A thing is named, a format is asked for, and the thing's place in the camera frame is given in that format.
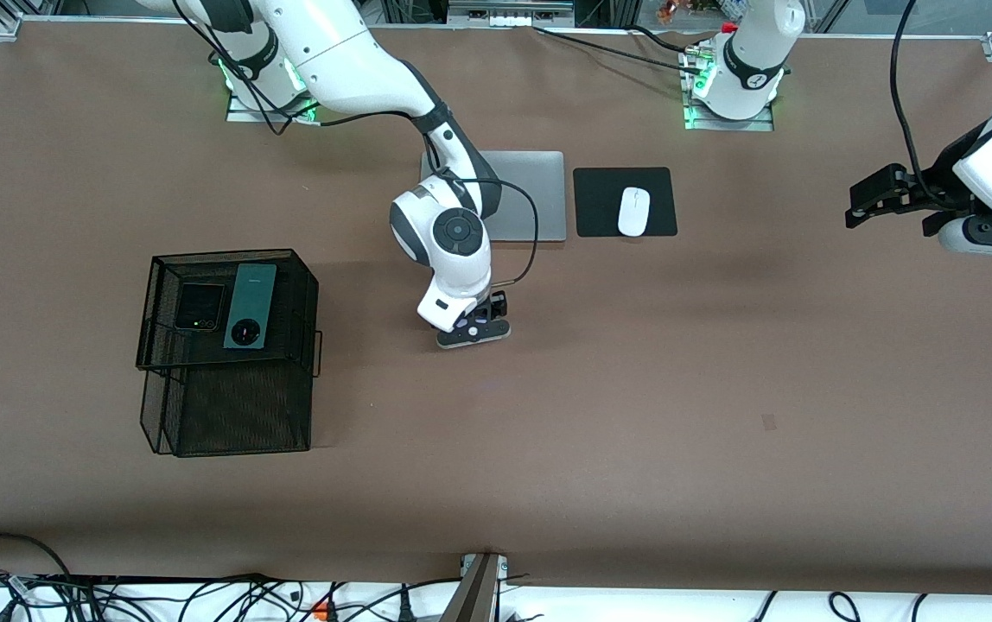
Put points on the black mouse pad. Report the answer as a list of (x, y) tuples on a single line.
[(600, 203)]

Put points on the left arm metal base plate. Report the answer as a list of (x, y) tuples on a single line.
[(764, 125)]

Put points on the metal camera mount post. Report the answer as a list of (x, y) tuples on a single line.
[(474, 596)]

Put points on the black mesh two-tier tray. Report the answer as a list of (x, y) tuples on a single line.
[(237, 406)]

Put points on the white computer mouse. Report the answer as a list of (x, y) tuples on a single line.
[(634, 212)]

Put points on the black power plug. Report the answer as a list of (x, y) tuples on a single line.
[(405, 612)]

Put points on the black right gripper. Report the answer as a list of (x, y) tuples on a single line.
[(493, 305)]

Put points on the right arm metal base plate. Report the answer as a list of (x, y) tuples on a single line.
[(241, 114)]

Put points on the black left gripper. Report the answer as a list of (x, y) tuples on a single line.
[(937, 186)]

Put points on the black square flip phone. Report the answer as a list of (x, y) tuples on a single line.
[(200, 304)]

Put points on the white power strip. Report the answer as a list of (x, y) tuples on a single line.
[(509, 19)]

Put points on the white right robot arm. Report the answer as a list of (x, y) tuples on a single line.
[(332, 52)]

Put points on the lavender flip phone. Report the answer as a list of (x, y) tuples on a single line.
[(479, 326)]

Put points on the silver closed laptop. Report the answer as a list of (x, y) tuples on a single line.
[(539, 199)]

